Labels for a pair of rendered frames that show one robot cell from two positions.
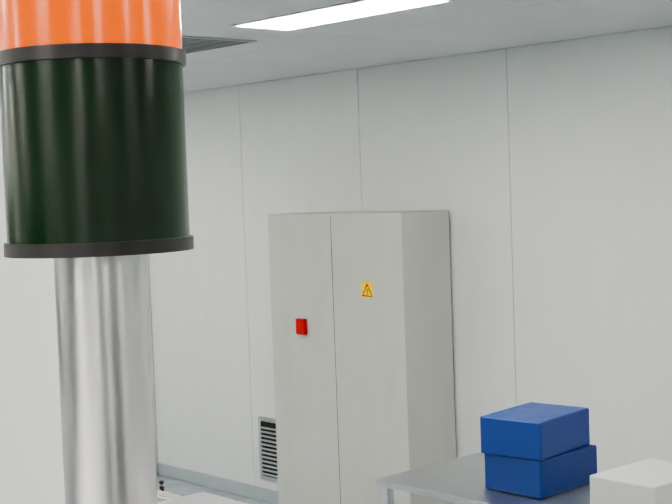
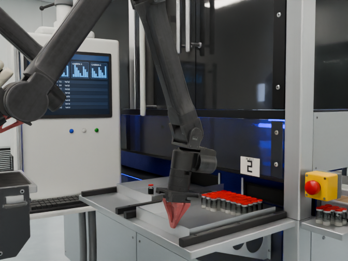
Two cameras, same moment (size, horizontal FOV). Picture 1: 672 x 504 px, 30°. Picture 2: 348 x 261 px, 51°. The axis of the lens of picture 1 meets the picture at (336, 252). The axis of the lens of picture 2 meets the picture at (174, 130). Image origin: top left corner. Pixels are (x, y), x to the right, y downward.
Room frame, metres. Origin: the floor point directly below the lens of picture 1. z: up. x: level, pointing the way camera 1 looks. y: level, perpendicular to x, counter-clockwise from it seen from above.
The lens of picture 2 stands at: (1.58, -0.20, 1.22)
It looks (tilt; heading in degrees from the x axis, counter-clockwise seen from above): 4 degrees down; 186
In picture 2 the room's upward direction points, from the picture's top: straight up
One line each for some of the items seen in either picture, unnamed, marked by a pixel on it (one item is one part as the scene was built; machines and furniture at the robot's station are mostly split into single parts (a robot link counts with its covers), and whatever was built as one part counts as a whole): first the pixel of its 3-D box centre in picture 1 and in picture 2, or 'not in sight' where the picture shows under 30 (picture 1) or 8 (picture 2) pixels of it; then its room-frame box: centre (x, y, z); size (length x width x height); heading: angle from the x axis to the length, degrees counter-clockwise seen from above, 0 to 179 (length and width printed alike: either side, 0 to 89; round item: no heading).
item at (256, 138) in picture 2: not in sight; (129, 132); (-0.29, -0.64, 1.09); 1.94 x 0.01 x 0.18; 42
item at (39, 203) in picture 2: not in sight; (75, 200); (0.07, -0.79, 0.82); 0.40 x 0.14 x 0.02; 126
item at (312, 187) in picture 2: not in sight; (313, 187); (0.53, 0.08, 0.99); 0.04 x 0.04 x 0.04; 42
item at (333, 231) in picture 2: not in sight; (334, 226); (0.48, 0.15, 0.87); 0.14 x 0.13 x 0.02; 132
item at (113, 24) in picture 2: not in sight; (109, 56); (-0.47, -0.79, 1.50); 0.49 x 0.01 x 0.59; 42
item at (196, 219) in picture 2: not in sight; (205, 212); (0.47, -0.22, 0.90); 0.34 x 0.26 x 0.04; 133
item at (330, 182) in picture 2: not in sight; (322, 185); (0.50, 0.11, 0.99); 0.08 x 0.07 x 0.07; 132
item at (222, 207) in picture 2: not in sight; (226, 205); (0.41, -0.16, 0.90); 0.18 x 0.02 x 0.05; 43
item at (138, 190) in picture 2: not in sight; (170, 187); (0.14, -0.37, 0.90); 0.34 x 0.26 x 0.04; 132
